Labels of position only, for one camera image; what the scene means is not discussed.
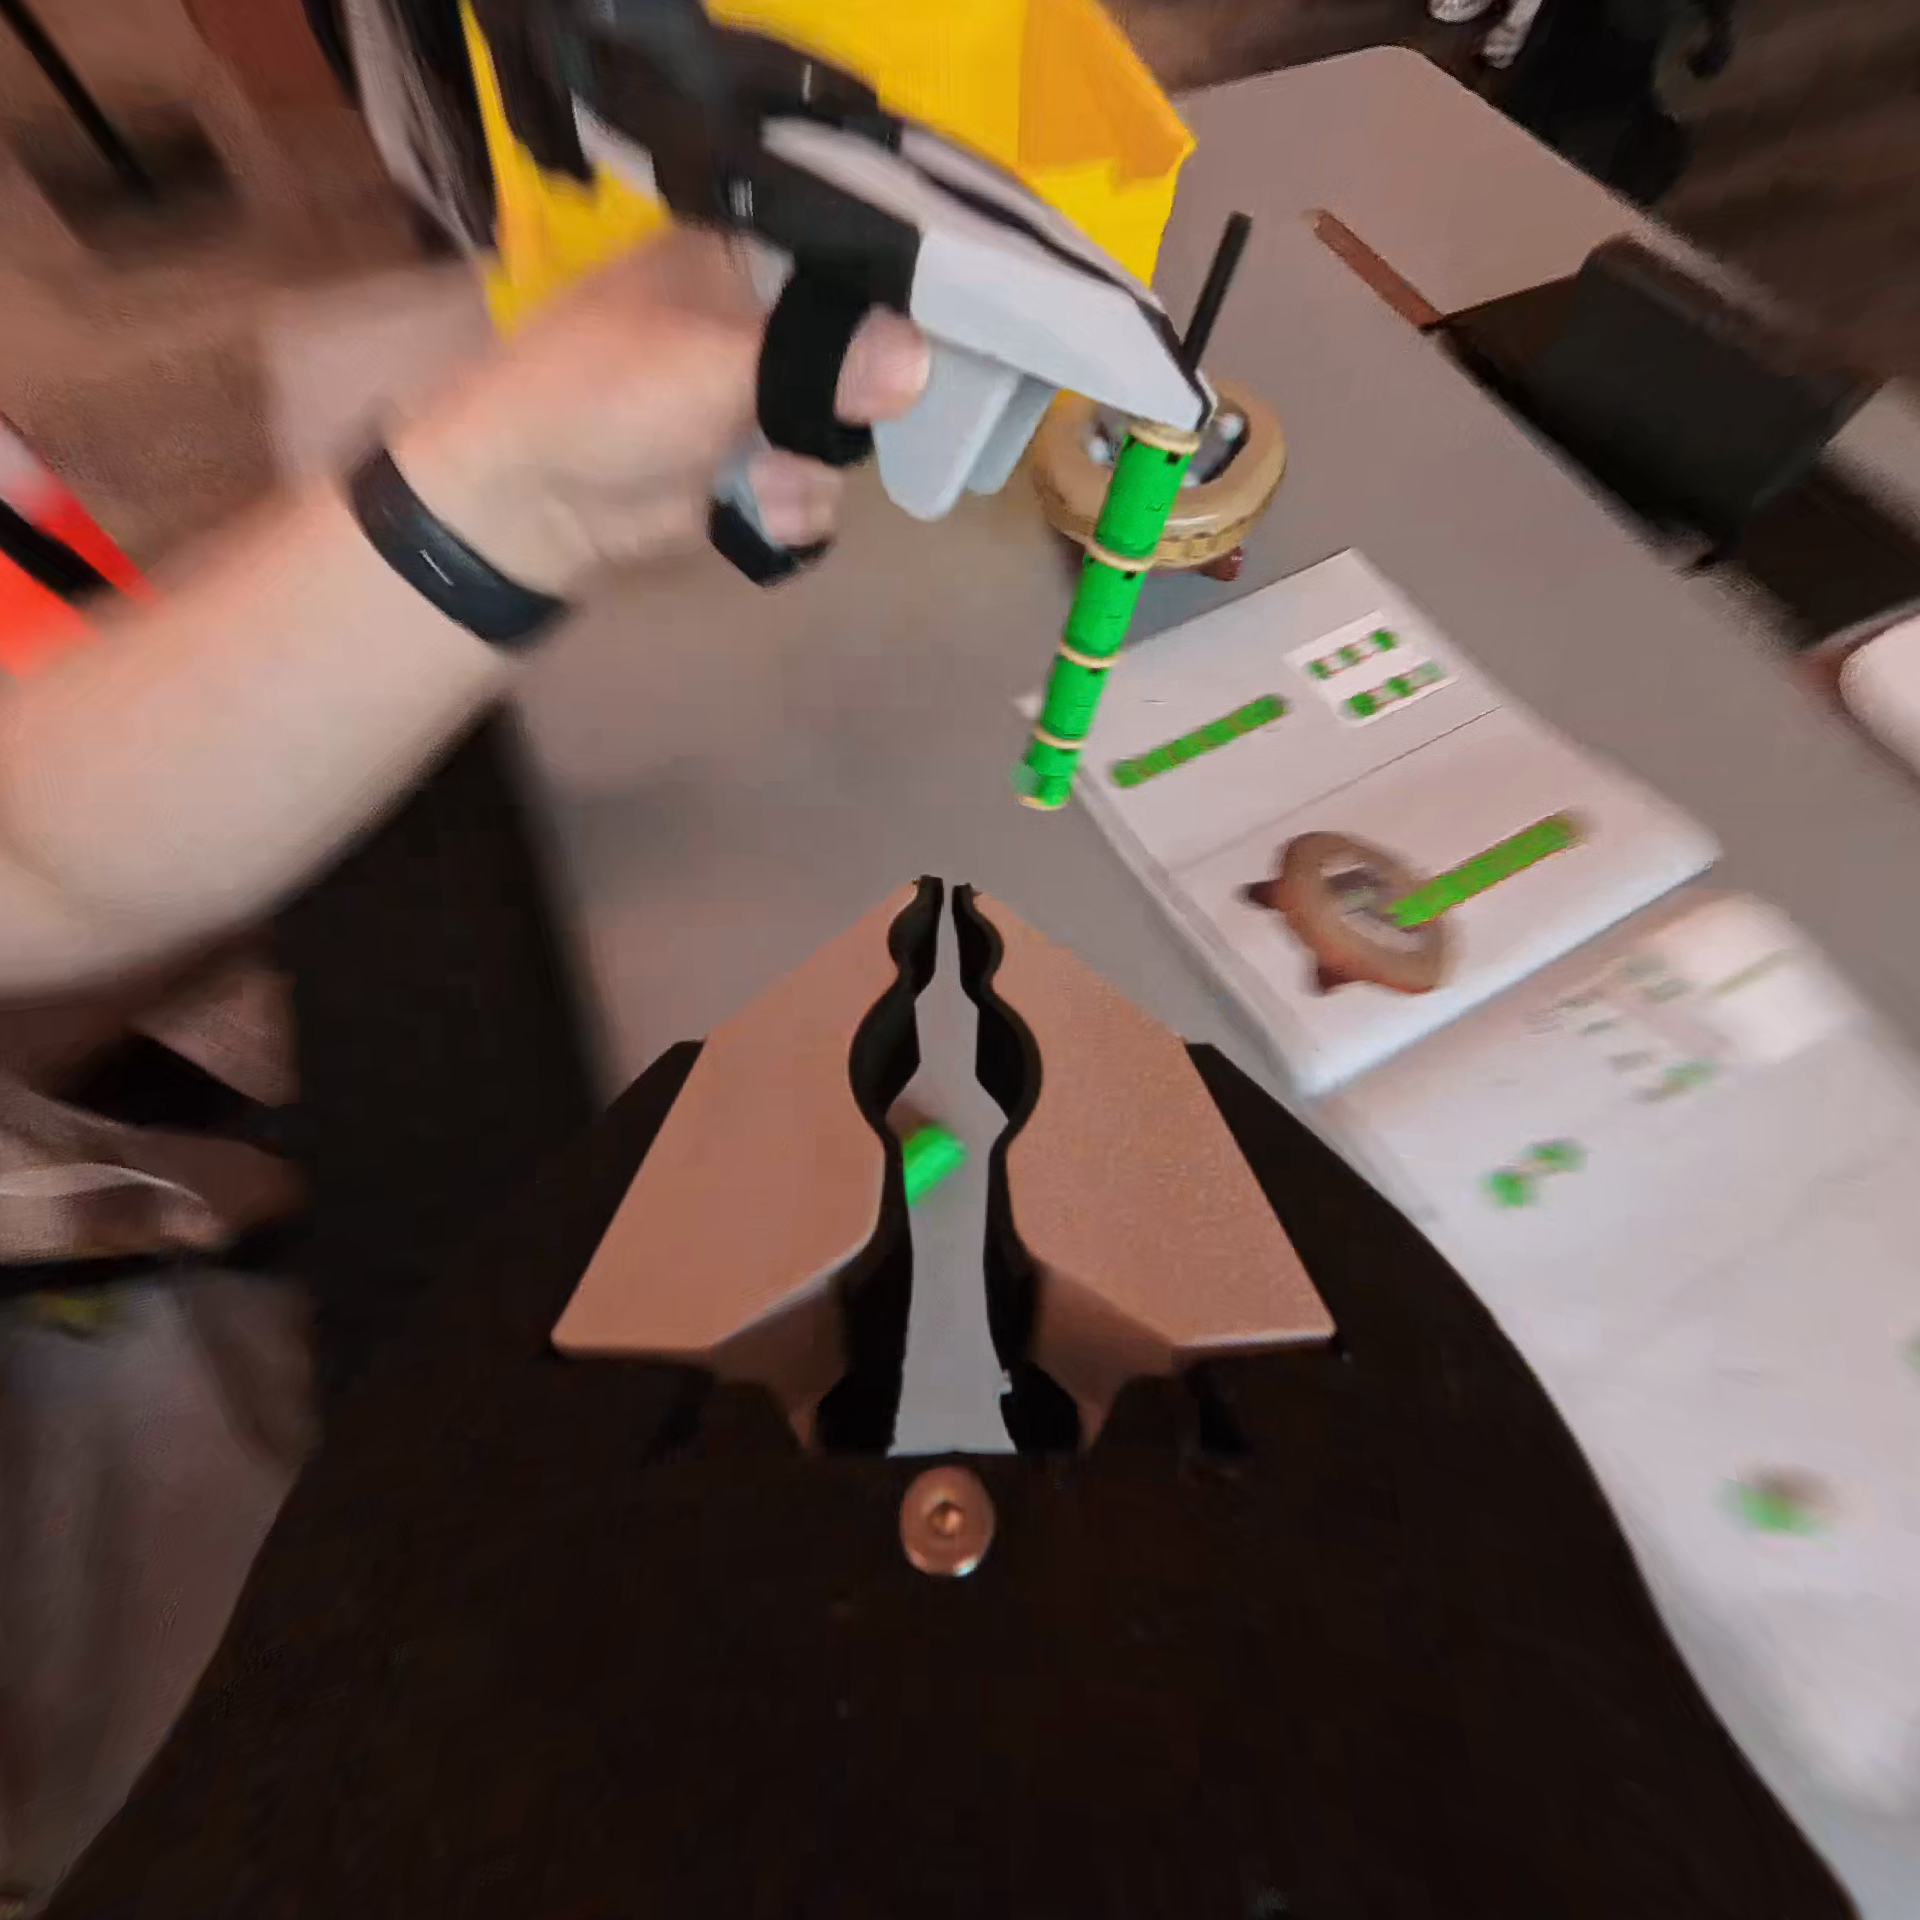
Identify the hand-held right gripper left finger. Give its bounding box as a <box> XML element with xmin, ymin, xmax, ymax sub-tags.
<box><xmin>553</xmin><ymin>877</ymin><xmax>948</xmax><ymax>1454</ymax></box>

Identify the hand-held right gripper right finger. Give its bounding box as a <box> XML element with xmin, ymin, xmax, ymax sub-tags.
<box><xmin>948</xmin><ymin>886</ymin><xmax>1334</xmax><ymax>1454</ymax></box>

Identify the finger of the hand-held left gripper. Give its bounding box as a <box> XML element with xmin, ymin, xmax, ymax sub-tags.
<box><xmin>765</xmin><ymin>122</ymin><xmax>1178</xmax><ymax>330</ymax></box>
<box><xmin>915</xmin><ymin>222</ymin><xmax>1218</xmax><ymax>441</ymax></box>

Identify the yellow plastic bin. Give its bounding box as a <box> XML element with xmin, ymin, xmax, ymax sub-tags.
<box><xmin>458</xmin><ymin>0</ymin><xmax>1198</xmax><ymax>340</ymax></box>

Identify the green bamboo stalk model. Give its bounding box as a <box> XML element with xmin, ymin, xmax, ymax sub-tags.
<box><xmin>1013</xmin><ymin>208</ymin><xmax>1253</xmax><ymax>814</ymax></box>

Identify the person's left forearm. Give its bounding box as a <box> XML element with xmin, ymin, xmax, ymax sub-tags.
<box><xmin>0</xmin><ymin>497</ymin><xmax>512</xmax><ymax>1000</ymax></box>

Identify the person's left hand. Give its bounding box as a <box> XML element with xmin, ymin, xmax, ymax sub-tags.
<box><xmin>381</xmin><ymin>232</ymin><xmax>931</xmax><ymax>601</ymax></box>

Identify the round tan pot base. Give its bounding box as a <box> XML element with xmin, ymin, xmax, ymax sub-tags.
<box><xmin>1032</xmin><ymin>377</ymin><xmax>1291</xmax><ymax>586</ymax></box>

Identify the instruction booklet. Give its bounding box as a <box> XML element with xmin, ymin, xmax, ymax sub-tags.
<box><xmin>1020</xmin><ymin>549</ymin><xmax>1920</xmax><ymax>1848</ymax></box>

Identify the black wristband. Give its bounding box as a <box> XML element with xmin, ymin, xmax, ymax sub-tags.
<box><xmin>345</xmin><ymin>446</ymin><xmax>571</xmax><ymax>649</ymax></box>

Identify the orange object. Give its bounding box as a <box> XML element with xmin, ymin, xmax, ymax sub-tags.
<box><xmin>0</xmin><ymin>428</ymin><xmax>152</xmax><ymax>676</ymax></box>

